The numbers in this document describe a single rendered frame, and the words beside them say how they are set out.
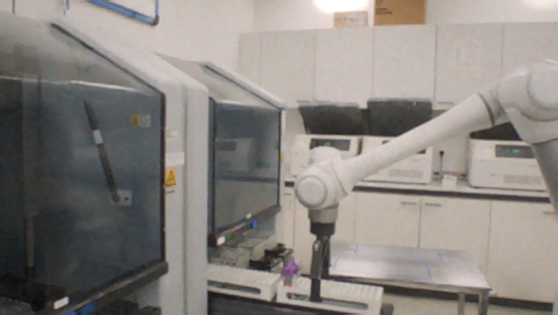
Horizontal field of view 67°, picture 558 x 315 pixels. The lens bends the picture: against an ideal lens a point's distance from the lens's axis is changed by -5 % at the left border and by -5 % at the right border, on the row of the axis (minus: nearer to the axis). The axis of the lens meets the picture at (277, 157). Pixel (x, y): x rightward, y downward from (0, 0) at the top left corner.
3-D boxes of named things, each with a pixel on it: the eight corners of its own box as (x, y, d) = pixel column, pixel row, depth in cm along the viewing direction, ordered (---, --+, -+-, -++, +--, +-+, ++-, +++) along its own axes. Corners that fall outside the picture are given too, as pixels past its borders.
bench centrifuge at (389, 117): (359, 181, 351) (362, 95, 347) (369, 173, 410) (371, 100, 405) (430, 185, 334) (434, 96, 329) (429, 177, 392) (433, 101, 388)
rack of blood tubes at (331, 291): (275, 305, 128) (276, 285, 127) (286, 294, 137) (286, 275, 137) (378, 321, 118) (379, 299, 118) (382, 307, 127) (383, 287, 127)
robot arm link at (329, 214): (342, 199, 129) (341, 219, 129) (312, 197, 132) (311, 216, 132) (336, 204, 120) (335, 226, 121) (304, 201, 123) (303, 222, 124)
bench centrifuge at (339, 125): (288, 176, 372) (290, 101, 367) (310, 170, 430) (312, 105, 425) (354, 181, 352) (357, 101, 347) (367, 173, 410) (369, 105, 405)
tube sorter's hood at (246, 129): (83, 229, 147) (82, 42, 143) (176, 202, 204) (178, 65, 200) (216, 248, 130) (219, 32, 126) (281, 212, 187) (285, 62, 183)
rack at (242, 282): (182, 289, 138) (182, 271, 138) (197, 280, 147) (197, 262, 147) (270, 304, 128) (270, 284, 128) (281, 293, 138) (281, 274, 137)
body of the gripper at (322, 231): (332, 224, 121) (331, 257, 122) (338, 218, 129) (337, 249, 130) (306, 221, 124) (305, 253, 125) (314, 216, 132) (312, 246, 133)
